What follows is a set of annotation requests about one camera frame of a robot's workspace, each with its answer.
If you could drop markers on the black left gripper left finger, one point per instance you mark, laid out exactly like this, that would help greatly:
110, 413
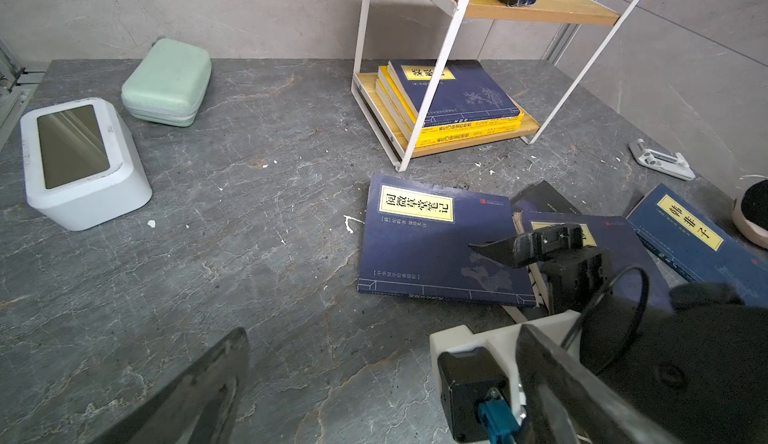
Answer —
199, 404

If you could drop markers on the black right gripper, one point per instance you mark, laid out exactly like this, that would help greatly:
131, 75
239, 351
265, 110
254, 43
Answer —
574, 274

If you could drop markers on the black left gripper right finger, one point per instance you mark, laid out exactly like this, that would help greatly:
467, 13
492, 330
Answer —
562, 396

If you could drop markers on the yellow cartoon book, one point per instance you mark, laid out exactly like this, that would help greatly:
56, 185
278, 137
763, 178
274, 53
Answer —
404, 117

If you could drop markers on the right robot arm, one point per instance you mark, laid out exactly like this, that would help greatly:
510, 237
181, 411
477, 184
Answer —
696, 374

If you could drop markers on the dark book at pile bottom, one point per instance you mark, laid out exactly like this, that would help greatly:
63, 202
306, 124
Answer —
543, 198

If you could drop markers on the navy book with yellow label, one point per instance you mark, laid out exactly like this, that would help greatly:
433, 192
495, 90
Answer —
418, 241

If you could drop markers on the yellow book on lower shelf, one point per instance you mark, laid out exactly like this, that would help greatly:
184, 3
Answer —
528, 127

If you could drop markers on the white metal phone stand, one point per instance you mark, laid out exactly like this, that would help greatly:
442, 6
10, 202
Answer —
671, 165

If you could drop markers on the blue book under portrait book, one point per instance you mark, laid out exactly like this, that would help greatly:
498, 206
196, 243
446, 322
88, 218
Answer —
695, 247

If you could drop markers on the black-haired doll plush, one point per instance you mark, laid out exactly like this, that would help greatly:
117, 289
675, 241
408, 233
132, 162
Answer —
750, 212

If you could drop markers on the white digital clock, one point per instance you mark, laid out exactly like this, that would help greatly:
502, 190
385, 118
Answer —
81, 165

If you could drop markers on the mint green case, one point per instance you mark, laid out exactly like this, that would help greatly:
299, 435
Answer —
169, 85

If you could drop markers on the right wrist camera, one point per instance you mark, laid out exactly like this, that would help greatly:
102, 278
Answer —
480, 386

